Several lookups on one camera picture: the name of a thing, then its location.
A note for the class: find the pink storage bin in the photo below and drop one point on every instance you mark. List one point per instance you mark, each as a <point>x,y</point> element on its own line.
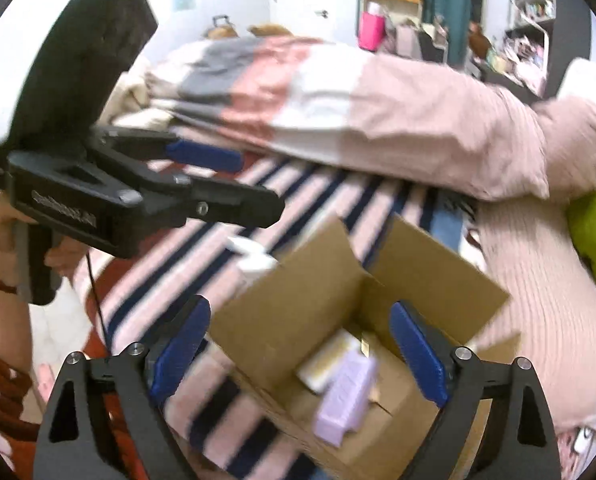
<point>370,27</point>

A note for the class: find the cream box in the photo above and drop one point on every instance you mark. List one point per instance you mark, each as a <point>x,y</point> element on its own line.
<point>328,360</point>

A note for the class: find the white cluttered shelf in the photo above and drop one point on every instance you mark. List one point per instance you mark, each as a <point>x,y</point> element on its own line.
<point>525,25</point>

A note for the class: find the lilac rectangular box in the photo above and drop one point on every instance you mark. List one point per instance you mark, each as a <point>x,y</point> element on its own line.
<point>347,395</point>

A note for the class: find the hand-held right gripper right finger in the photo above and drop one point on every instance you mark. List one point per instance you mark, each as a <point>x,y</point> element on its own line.
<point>420,355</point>

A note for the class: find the person's left hand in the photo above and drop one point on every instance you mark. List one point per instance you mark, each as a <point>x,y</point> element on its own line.
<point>3,240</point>

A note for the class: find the teal curtain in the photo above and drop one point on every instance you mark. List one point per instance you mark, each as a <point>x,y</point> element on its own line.
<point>427,5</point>

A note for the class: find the pink grey striped duvet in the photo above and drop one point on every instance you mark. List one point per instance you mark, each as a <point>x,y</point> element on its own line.
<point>357,110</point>

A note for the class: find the person's left forearm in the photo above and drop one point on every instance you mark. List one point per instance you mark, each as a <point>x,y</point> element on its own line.
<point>5,330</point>

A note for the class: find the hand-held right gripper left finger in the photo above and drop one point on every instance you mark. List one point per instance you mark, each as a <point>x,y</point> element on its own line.
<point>175,360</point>

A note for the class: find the white bottle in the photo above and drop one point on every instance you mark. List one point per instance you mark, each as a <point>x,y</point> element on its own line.
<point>254,257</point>

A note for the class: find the cardboard box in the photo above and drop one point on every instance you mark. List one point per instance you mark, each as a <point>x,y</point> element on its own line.
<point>357,330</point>

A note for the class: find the green pillow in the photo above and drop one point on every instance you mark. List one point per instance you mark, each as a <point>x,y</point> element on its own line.
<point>595,232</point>

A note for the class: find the white pillow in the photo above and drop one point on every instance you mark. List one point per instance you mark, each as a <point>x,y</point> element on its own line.
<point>590,82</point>

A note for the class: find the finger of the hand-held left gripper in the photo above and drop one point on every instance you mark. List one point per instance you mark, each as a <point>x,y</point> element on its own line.
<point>203,152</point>
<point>233,207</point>

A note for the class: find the pink ribbed blanket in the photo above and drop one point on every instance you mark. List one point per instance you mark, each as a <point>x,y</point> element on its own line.
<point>542,300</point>

